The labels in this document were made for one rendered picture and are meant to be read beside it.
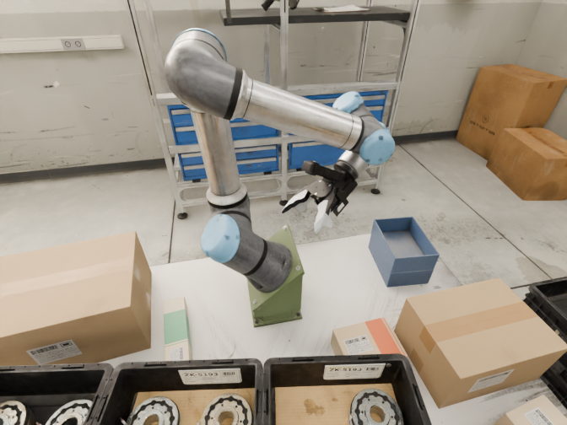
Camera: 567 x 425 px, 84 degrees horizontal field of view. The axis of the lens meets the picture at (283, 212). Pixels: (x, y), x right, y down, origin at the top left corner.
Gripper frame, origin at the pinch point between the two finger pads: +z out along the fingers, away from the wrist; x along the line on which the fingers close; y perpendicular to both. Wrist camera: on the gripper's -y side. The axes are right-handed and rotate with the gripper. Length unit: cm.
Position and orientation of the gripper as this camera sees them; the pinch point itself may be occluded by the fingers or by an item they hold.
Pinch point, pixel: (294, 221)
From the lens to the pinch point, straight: 81.9
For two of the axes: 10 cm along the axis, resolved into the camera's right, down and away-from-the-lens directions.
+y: 5.4, 5.7, 6.2
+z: -6.5, 7.5, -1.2
